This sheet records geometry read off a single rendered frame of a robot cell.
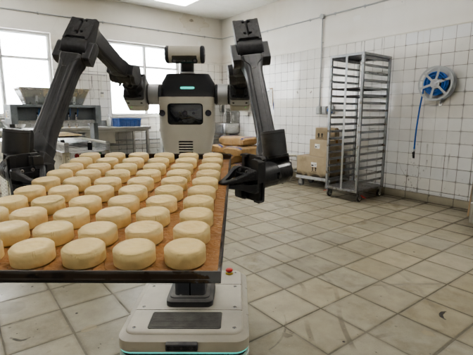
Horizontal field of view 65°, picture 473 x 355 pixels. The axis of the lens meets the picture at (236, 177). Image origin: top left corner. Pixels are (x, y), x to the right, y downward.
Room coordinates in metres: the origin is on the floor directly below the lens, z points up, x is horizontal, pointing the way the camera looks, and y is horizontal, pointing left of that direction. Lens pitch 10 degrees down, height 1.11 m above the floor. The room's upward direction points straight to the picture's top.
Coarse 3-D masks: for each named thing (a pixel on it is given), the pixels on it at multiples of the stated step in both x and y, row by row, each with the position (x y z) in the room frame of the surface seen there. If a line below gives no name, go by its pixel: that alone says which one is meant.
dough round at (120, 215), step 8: (104, 208) 0.55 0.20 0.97; (112, 208) 0.55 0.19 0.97; (120, 208) 0.55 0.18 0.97; (96, 216) 0.53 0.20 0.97; (104, 216) 0.52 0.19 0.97; (112, 216) 0.52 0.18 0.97; (120, 216) 0.52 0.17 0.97; (128, 216) 0.53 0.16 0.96; (120, 224) 0.52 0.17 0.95; (128, 224) 0.53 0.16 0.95
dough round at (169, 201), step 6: (150, 198) 0.60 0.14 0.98; (156, 198) 0.60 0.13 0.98; (162, 198) 0.60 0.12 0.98; (168, 198) 0.60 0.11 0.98; (174, 198) 0.60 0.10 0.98; (150, 204) 0.58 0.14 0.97; (156, 204) 0.57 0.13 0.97; (162, 204) 0.57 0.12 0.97; (168, 204) 0.58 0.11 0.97; (174, 204) 0.59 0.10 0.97; (174, 210) 0.59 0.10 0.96
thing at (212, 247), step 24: (168, 168) 0.87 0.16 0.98; (216, 192) 0.69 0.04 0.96; (48, 216) 0.57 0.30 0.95; (216, 216) 0.57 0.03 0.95; (72, 240) 0.49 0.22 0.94; (120, 240) 0.49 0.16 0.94; (168, 240) 0.49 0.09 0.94; (216, 240) 0.49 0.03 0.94; (0, 264) 0.42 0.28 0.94; (48, 264) 0.42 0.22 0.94; (216, 264) 0.42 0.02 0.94
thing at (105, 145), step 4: (68, 140) 3.53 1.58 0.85; (72, 140) 3.42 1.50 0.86; (76, 140) 3.34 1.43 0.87; (80, 140) 3.24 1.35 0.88; (84, 140) 3.15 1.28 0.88; (88, 140) 3.07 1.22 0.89; (92, 140) 2.99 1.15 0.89; (96, 140) 2.92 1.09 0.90; (100, 140) 2.92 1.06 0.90; (84, 144) 3.15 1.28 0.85; (92, 144) 3.00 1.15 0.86; (96, 144) 2.92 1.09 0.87; (100, 144) 2.86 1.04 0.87; (104, 144) 2.78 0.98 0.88; (108, 144) 2.77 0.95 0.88; (100, 148) 2.86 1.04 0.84; (104, 148) 2.79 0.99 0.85; (108, 148) 2.77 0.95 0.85
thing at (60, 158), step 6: (72, 144) 3.24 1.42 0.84; (78, 144) 3.24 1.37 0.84; (90, 144) 2.77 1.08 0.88; (72, 150) 2.75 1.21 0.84; (78, 150) 2.75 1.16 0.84; (84, 150) 2.75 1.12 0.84; (90, 150) 2.75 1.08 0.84; (96, 150) 2.75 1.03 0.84; (108, 150) 2.80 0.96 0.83; (54, 156) 2.76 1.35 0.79; (60, 156) 2.64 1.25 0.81; (66, 156) 2.61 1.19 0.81; (60, 162) 2.65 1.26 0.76; (66, 162) 2.61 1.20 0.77
